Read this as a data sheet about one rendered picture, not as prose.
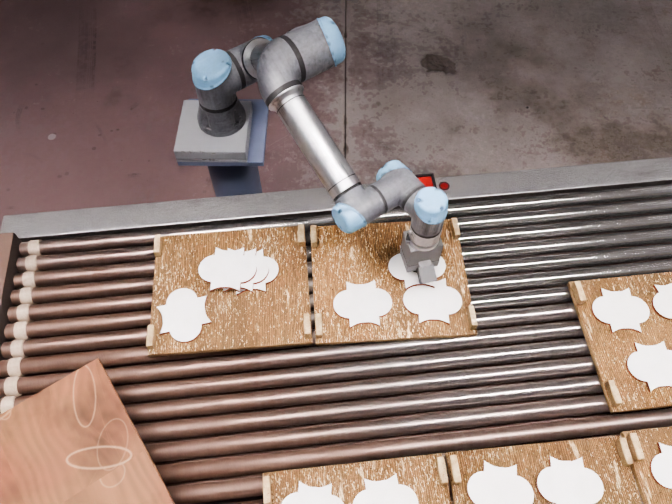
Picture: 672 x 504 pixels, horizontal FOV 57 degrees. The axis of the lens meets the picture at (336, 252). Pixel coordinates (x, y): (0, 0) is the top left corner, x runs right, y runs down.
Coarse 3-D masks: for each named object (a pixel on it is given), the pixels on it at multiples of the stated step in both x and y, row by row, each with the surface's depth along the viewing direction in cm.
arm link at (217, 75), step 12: (204, 60) 175; (216, 60) 175; (228, 60) 174; (192, 72) 175; (204, 72) 173; (216, 72) 173; (228, 72) 175; (240, 72) 178; (204, 84) 174; (216, 84) 175; (228, 84) 177; (240, 84) 180; (204, 96) 179; (216, 96) 178; (228, 96) 181; (216, 108) 182
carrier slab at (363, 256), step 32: (384, 224) 172; (448, 224) 172; (320, 256) 166; (352, 256) 166; (384, 256) 166; (448, 256) 166; (320, 288) 162; (384, 288) 162; (384, 320) 157; (416, 320) 157
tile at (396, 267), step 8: (400, 256) 164; (440, 256) 164; (392, 264) 163; (400, 264) 163; (440, 264) 163; (392, 272) 162; (400, 272) 162; (408, 272) 162; (440, 272) 162; (400, 280) 161; (408, 280) 160; (416, 280) 160
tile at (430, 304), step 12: (420, 288) 160; (432, 288) 160; (444, 288) 160; (408, 300) 159; (420, 300) 159; (432, 300) 159; (444, 300) 159; (456, 300) 159; (420, 312) 157; (432, 312) 157; (444, 312) 157; (456, 312) 157
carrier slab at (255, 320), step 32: (192, 256) 166; (288, 256) 166; (160, 288) 162; (192, 288) 162; (288, 288) 162; (160, 320) 157; (224, 320) 157; (256, 320) 157; (288, 320) 157; (160, 352) 152; (192, 352) 153
